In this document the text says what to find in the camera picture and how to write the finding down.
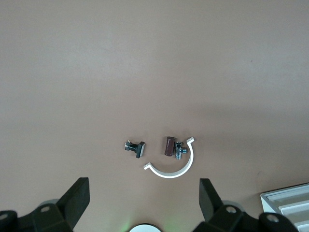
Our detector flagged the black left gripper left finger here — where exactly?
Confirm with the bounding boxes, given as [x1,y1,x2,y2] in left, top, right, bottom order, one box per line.
[0,177,90,232]

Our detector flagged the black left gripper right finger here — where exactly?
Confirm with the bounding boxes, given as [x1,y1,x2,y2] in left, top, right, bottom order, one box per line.
[193,178,298,232]

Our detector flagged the white cabinet drawer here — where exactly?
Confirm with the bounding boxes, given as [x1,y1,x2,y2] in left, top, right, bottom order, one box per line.
[279,202,309,219]
[264,188,309,208]
[293,216,309,232]

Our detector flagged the white drawer cabinet shell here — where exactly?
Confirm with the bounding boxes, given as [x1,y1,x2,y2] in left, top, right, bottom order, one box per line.
[260,183,309,232]

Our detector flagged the small black clip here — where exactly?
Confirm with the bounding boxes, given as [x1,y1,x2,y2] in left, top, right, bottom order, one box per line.
[124,139,146,160]

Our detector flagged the white half-ring pipe clamp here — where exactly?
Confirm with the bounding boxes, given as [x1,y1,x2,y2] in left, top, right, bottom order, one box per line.
[142,137,195,179]

